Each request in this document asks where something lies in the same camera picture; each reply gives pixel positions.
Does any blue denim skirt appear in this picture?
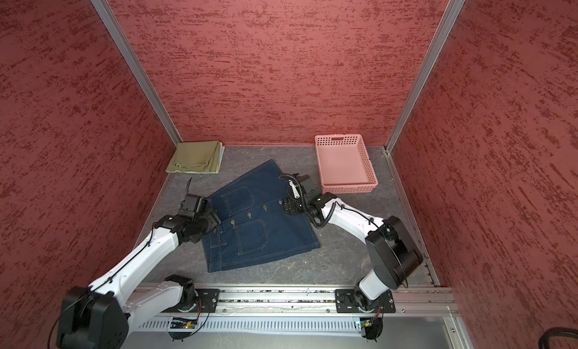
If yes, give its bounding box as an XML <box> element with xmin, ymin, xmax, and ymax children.
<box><xmin>203</xmin><ymin>159</ymin><xmax>321</xmax><ymax>273</ymax></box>

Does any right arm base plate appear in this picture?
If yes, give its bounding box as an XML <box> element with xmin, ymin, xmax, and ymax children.
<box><xmin>334</xmin><ymin>289</ymin><xmax>396</xmax><ymax>314</ymax></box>

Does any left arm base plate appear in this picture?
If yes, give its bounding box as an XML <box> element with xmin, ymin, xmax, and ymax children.
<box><xmin>163</xmin><ymin>289</ymin><xmax>221</xmax><ymax>314</ymax></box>

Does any corner aluminium post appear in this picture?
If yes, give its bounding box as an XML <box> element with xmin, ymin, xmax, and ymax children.
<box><xmin>90</xmin><ymin>0</ymin><xmax>182</xmax><ymax>146</ymax></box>
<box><xmin>385</xmin><ymin>0</ymin><xmax>466</xmax><ymax>155</ymax></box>

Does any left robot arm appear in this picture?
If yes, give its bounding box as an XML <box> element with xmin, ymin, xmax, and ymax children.
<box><xmin>48</xmin><ymin>209</ymin><xmax>221</xmax><ymax>348</ymax></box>

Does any circuit board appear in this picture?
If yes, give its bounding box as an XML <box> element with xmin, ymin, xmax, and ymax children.
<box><xmin>359</xmin><ymin>318</ymin><xmax>383</xmax><ymax>331</ymax></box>
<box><xmin>170</xmin><ymin>317</ymin><xmax>199</xmax><ymax>330</ymax></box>

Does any olive green skirt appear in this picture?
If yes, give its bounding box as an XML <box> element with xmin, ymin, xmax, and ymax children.
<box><xmin>166</xmin><ymin>141</ymin><xmax>221</xmax><ymax>174</ymax></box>

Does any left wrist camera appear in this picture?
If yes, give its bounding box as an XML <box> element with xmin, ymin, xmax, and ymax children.
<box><xmin>178</xmin><ymin>193</ymin><xmax>208</xmax><ymax>220</ymax></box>

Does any black cable bottom corner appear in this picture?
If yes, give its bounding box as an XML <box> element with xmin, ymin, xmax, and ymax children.
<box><xmin>538</xmin><ymin>326</ymin><xmax>578</xmax><ymax>349</ymax></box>

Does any right corner aluminium post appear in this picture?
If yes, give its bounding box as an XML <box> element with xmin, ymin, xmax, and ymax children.
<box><xmin>385</xmin><ymin>0</ymin><xmax>466</xmax><ymax>155</ymax></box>

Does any left circuit board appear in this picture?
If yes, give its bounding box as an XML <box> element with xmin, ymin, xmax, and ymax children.
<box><xmin>170</xmin><ymin>317</ymin><xmax>199</xmax><ymax>330</ymax></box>

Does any left corner aluminium post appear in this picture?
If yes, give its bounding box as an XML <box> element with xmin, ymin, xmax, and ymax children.
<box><xmin>90</xmin><ymin>0</ymin><xmax>182</xmax><ymax>146</ymax></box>

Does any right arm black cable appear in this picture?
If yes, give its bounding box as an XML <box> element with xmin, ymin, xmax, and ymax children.
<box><xmin>278</xmin><ymin>173</ymin><xmax>380</xmax><ymax>229</ymax></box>

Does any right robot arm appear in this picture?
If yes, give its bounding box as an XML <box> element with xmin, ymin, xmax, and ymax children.
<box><xmin>279</xmin><ymin>174</ymin><xmax>424</xmax><ymax>313</ymax></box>

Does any aluminium front rail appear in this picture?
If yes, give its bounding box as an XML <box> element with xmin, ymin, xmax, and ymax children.
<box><xmin>120</xmin><ymin>281</ymin><xmax>461</xmax><ymax>319</ymax></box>

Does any floral pastel skirt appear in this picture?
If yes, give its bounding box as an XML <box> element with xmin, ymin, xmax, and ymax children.
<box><xmin>216</xmin><ymin>142</ymin><xmax>226</xmax><ymax>173</ymax></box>

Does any pink plastic basket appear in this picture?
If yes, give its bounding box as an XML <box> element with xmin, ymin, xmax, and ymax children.
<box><xmin>315</xmin><ymin>134</ymin><xmax>379</xmax><ymax>195</ymax></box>

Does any right circuit board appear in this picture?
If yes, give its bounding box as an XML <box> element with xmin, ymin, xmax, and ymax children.
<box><xmin>359</xmin><ymin>318</ymin><xmax>383</xmax><ymax>331</ymax></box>

